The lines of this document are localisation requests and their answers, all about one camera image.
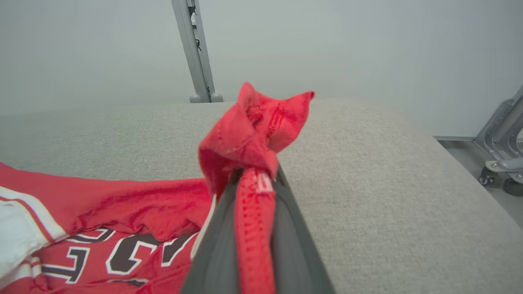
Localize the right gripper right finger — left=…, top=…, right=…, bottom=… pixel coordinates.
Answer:
left=271, top=167, right=335, bottom=294

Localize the grey partition post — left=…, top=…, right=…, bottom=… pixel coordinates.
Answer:
left=171, top=0, right=224, bottom=103

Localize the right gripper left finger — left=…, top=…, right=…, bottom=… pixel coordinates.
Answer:
left=180, top=168, right=244, bottom=294

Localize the grey metal frame with caster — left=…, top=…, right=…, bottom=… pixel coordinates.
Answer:
left=474, top=84, right=523, bottom=197

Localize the red jersey with white stripes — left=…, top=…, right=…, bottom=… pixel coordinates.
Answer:
left=0, top=82, right=315, bottom=294

